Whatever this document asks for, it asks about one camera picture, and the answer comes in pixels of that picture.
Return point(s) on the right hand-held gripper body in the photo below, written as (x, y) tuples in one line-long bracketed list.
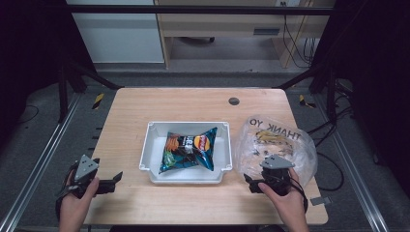
[(276, 162)]

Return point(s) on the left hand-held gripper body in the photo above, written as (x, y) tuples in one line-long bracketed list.
[(85, 167)]

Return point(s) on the clear plastic bag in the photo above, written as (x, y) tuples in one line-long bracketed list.
[(277, 141)]

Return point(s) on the white plastic bin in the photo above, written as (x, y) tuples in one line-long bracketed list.
[(154, 151)]

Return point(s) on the blue chips bag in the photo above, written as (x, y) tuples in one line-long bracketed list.
[(188, 148)]

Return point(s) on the person's left hand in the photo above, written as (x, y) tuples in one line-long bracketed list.
[(72, 206)]

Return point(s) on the person's right hand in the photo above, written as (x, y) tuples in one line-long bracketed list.
[(288, 206)]

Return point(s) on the grey tape piece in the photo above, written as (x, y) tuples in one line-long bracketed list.
[(320, 201)]

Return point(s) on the yellow black tape strip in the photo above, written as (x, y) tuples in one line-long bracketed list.
[(98, 101), (303, 101)]

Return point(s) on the black metal stand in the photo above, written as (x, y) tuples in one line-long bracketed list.
[(63, 96), (330, 93)]

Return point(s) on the grey round table grommet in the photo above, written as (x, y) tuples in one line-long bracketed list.
[(234, 101)]

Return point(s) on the white cabinet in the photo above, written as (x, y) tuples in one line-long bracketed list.
[(119, 35)]

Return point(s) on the black curtain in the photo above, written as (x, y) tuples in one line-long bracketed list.
[(377, 64), (29, 48)]

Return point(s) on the light wooden desk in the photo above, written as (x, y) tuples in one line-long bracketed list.
[(225, 24)]

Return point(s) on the aluminium floor rail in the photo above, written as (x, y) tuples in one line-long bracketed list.
[(38, 164), (351, 167)]

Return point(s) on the black horizontal frame bar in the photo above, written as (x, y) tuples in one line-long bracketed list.
[(193, 9)]

